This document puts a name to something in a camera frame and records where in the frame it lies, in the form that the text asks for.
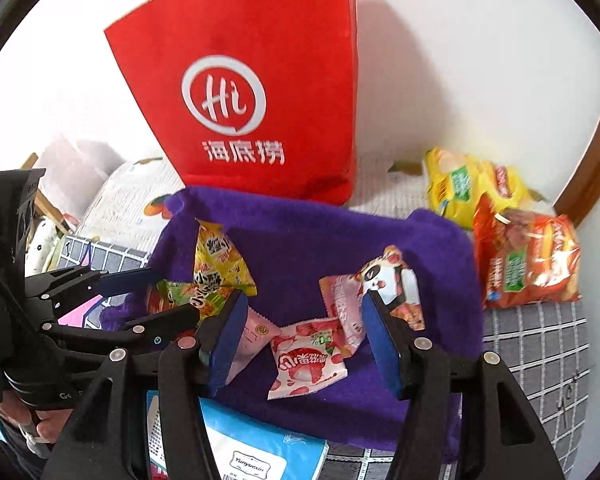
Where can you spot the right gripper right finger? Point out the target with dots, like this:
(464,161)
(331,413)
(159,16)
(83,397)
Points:
(389,338)

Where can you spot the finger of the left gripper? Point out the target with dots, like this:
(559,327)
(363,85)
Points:
(125,282)
(165,326)

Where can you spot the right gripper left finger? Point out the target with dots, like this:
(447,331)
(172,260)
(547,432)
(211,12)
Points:
(232,321)

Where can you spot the pink peach snack packet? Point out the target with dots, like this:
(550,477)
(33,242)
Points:
(258,332)

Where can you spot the green snack packet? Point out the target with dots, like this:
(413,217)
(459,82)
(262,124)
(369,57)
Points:
(166,295)

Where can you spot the panda pink snack packet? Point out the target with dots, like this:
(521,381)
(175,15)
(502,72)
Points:
(380,292)

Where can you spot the yellow triangular snack packet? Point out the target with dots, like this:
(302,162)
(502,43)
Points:
(217,262)

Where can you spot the strawberry white snack packet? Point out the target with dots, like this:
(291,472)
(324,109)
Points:
(308,358)

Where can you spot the person left hand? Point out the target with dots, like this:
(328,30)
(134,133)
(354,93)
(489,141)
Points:
(48,424)

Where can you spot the pink star sticker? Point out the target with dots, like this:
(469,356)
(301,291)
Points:
(85,316)

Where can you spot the fruit print white cloth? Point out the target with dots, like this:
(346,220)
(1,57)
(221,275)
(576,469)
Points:
(128,209)

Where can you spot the purple towel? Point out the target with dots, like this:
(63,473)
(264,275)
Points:
(314,261)

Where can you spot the blue tissue box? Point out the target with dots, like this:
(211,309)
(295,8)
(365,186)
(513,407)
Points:
(244,448)

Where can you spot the white Miniso plastic bag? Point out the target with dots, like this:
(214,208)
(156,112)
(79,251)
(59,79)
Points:
(75,172)

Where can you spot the checkered grey tablecloth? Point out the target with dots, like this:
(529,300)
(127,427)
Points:
(545,345)

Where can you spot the orange chips bag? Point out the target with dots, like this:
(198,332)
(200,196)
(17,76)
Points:
(523,257)

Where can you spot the yellow chips bag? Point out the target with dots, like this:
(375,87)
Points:
(456,182)

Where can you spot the red paper shopping bag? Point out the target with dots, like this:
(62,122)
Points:
(254,95)

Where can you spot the brown wooden door frame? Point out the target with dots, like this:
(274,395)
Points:
(582,192)

